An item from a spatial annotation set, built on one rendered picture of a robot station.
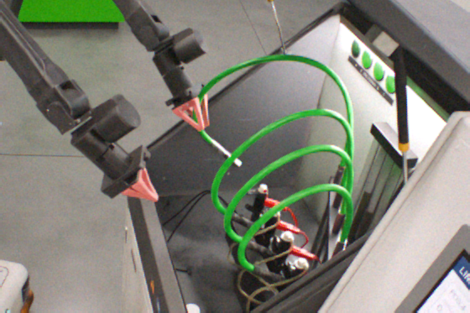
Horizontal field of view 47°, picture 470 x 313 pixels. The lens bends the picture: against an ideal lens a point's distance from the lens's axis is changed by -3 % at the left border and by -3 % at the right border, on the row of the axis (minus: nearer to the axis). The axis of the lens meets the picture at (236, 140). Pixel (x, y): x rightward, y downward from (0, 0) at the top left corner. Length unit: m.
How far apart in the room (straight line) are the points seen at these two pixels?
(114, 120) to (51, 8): 3.62
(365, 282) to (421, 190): 0.20
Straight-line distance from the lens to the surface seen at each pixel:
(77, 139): 1.00
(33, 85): 1.01
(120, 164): 1.01
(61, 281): 2.53
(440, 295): 0.88
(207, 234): 1.57
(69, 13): 4.57
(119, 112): 0.95
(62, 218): 2.80
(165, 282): 1.28
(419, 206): 0.92
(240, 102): 1.54
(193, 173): 1.64
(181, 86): 1.28
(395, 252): 0.95
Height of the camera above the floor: 1.92
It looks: 34 degrees down
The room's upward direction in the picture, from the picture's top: 11 degrees clockwise
